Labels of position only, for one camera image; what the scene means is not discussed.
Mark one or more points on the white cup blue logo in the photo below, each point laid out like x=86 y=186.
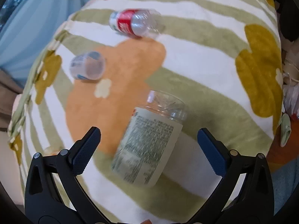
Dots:
x=88 y=66

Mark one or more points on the left brown curtain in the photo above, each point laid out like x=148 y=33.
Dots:
x=8 y=92

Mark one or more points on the light blue window cloth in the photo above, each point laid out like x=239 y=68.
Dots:
x=29 y=29

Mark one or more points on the clear cup red label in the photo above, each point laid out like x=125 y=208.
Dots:
x=140 y=23

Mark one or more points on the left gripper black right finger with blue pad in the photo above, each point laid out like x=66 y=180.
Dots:
x=245 y=192

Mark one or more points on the green striped flower blanket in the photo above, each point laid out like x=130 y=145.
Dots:
x=221 y=57

